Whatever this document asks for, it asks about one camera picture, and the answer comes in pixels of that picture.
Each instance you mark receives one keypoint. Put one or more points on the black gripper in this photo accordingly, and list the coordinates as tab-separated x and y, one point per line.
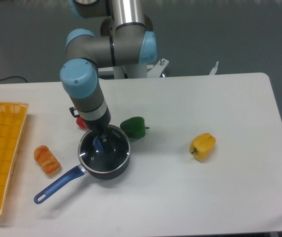
98	123

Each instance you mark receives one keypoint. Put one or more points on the glass lid blue knob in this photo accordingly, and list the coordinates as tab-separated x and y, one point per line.
100	162

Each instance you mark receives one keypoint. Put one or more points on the dark blue saucepan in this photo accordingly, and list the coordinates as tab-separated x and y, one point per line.
70	175

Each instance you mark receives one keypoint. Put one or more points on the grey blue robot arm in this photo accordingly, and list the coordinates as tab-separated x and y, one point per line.
128	43

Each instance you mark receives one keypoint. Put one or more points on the red bell pepper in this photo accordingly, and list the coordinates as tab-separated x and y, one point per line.
80	123

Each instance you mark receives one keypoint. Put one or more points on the green bell pepper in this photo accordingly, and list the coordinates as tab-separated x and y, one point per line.
134	127

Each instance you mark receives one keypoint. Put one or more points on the toy croissant bread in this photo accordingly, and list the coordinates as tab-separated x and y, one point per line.
46	160

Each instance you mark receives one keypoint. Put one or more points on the yellow bell pepper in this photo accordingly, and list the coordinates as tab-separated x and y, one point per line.
202	146

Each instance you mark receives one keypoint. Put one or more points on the white bracket right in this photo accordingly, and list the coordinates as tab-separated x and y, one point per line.
214	69

